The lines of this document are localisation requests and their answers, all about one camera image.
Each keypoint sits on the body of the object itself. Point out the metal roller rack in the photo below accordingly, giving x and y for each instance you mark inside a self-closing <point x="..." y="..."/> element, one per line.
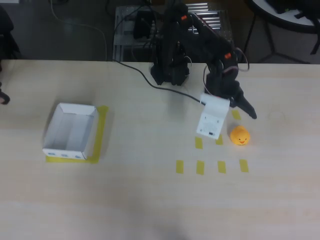
<point x="122" y="32"/>

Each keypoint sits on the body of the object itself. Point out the long yellow tape strip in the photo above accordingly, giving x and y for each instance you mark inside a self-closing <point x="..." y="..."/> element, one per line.
<point x="62" y="160"/>
<point x="101" y="130"/>

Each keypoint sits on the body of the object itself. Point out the yellow rubber duck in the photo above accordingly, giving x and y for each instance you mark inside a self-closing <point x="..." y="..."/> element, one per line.
<point x="240" y="136"/>

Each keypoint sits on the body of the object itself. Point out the black table leg frame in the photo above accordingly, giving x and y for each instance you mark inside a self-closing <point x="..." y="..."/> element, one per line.
<point x="315" y="45"/>

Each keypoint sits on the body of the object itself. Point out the person in dark clothing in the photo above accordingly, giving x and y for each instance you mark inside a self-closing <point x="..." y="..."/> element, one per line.
<point x="7" y="45"/>

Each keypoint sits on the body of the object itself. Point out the round white table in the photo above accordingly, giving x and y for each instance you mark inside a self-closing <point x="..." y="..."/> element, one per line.
<point x="287" y="21"/>

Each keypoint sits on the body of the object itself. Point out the white cardboard box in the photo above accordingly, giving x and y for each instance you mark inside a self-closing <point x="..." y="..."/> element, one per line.
<point x="75" y="130"/>

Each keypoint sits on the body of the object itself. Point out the person's hand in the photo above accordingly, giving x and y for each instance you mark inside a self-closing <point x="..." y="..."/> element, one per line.
<point x="3" y="98"/>

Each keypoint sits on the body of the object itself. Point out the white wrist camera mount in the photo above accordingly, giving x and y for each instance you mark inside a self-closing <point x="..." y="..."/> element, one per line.
<point x="212" y="117"/>

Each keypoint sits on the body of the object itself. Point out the black power adapter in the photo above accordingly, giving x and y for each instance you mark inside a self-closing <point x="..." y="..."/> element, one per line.
<point x="142" y="25"/>

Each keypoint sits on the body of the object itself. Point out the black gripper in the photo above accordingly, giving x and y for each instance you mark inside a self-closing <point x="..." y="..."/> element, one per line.
<point x="240" y="98"/>

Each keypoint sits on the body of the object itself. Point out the short yellow tape mark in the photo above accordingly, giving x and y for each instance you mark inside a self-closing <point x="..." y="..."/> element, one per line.
<point x="198" y="143"/>
<point x="236" y="115"/>

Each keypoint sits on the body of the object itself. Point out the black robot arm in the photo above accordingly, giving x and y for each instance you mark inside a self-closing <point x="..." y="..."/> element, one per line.
<point x="200" y="37"/>

